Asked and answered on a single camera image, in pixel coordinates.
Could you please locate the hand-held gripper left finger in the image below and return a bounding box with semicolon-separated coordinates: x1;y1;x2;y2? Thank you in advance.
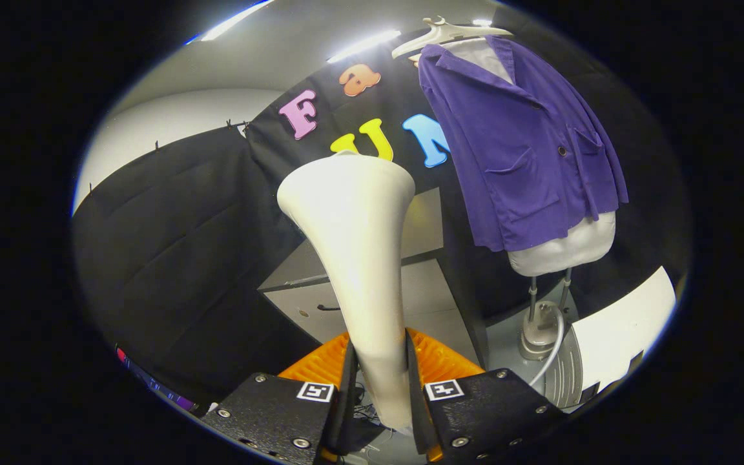
201;331;357;465

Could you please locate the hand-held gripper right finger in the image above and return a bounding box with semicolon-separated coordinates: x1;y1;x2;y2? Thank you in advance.
406;329;570;465

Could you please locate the grey garment steamer base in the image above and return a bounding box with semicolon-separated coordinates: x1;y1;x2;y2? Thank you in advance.
517;268;584;409

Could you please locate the white garment steamer head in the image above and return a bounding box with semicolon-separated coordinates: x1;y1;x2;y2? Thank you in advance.
276;150;417;432

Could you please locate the purple corduroy jacket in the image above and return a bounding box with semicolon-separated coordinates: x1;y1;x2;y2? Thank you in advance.
418;36;629;253

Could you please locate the white clothes hanger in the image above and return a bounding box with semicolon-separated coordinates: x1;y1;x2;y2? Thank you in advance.
390;16;513;61

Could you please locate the grey cabinet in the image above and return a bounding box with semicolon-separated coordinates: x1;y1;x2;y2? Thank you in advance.
257;187;490;369

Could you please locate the black backdrop cloth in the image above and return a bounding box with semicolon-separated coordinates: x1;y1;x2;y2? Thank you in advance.
491;3;692;320
245;26;476;324
72;125;321;411

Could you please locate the black cable tangle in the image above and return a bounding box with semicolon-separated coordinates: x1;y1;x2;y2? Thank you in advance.
336;381;389;453

